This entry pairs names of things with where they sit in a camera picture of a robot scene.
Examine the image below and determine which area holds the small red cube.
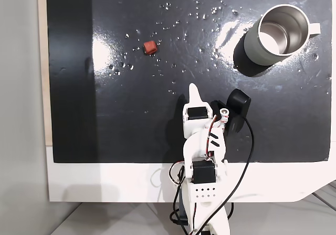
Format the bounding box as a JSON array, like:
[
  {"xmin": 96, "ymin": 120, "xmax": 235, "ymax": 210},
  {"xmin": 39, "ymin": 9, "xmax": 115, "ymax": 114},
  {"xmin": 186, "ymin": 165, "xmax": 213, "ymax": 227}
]
[{"xmin": 143, "ymin": 40, "xmax": 159, "ymax": 55}]

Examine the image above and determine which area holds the pale green steel mug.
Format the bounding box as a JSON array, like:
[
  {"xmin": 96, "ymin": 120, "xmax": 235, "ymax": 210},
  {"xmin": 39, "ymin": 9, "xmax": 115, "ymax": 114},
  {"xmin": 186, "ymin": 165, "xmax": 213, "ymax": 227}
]
[{"xmin": 243, "ymin": 4, "xmax": 321, "ymax": 67}]

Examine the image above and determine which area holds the black oval camera box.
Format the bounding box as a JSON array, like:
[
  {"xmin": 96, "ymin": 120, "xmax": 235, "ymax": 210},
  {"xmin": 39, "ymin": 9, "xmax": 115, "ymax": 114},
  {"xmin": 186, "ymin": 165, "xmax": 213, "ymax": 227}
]
[{"xmin": 226, "ymin": 88, "xmax": 252, "ymax": 118}]

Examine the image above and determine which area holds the black rubber mat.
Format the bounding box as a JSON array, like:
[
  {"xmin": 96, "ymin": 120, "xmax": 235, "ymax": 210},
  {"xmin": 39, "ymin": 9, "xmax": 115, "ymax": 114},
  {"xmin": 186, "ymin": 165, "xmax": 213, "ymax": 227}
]
[{"xmin": 46, "ymin": 0, "xmax": 333, "ymax": 164}]

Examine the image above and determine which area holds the black camera cable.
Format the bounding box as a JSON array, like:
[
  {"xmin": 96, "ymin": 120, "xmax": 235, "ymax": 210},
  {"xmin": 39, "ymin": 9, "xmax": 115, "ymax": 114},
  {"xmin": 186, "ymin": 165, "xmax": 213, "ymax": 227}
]
[{"xmin": 170, "ymin": 115, "xmax": 256, "ymax": 235}]

